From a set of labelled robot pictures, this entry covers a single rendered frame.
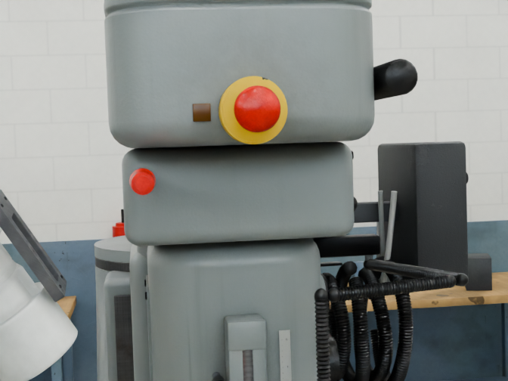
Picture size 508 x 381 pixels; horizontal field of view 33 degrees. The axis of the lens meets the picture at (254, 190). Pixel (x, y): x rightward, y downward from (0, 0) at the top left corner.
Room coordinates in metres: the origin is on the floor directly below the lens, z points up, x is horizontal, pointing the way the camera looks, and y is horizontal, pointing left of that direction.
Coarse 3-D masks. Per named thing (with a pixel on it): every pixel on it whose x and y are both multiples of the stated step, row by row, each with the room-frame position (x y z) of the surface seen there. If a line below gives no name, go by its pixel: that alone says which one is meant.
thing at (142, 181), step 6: (132, 174) 0.75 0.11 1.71; (138, 174) 0.72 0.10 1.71; (144, 174) 0.72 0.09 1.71; (150, 174) 0.74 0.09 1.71; (132, 180) 0.72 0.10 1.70; (138, 180) 0.72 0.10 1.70; (144, 180) 0.72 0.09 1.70; (150, 180) 0.72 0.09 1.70; (132, 186) 0.72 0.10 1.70; (138, 186) 0.72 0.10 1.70; (144, 186) 0.72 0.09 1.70; (150, 186) 0.72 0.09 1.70; (138, 192) 0.72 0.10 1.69; (144, 192) 0.72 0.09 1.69
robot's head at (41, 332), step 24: (0, 264) 0.60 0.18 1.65; (0, 288) 0.60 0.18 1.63; (24, 288) 0.61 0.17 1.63; (0, 312) 0.60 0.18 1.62; (24, 312) 0.60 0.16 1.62; (48, 312) 0.62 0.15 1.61; (0, 336) 0.60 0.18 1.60; (24, 336) 0.60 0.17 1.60; (48, 336) 0.61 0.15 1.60; (72, 336) 0.63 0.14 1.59; (0, 360) 0.60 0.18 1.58; (24, 360) 0.60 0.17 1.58; (48, 360) 0.61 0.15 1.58
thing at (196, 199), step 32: (128, 160) 0.86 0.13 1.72; (160, 160) 0.86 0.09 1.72; (192, 160) 0.86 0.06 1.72; (224, 160) 0.87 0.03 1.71; (256, 160) 0.87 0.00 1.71; (288, 160) 0.88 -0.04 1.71; (320, 160) 0.88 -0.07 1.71; (128, 192) 0.86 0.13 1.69; (160, 192) 0.86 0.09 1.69; (192, 192) 0.86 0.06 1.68; (224, 192) 0.87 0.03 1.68; (256, 192) 0.87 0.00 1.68; (288, 192) 0.88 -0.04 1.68; (320, 192) 0.88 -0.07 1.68; (352, 192) 0.89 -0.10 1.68; (128, 224) 0.86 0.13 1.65; (160, 224) 0.86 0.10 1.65; (192, 224) 0.86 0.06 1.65; (224, 224) 0.87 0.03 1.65; (256, 224) 0.87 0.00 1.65; (288, 224) 0.88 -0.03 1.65; (320, 224) 0.88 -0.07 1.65; (352, 224) 0.89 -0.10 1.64
